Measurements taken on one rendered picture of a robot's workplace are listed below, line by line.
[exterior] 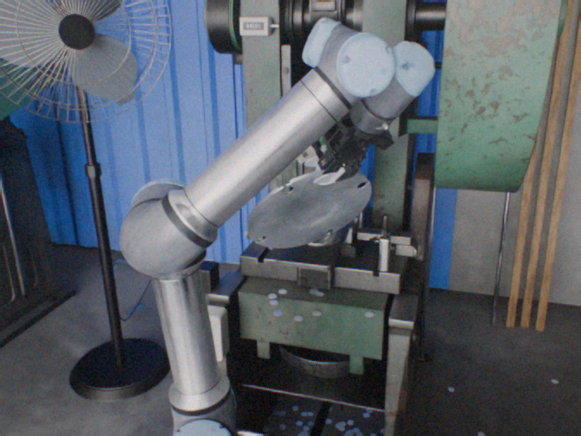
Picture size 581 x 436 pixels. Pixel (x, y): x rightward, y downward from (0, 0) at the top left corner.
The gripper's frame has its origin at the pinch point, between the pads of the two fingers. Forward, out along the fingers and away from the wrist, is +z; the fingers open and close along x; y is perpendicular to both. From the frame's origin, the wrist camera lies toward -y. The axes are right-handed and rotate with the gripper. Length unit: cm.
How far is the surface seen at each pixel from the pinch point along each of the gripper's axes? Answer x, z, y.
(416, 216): 3, 41, -60
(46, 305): -52, 194, 27
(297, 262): 8.2, 28.3, -3.8
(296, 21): -44.1, 3.7, -18.4
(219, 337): 15, 52, 12
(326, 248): 6.7, 29.7, -14.3
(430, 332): 36, 111, -104
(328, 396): 39, 63, -16
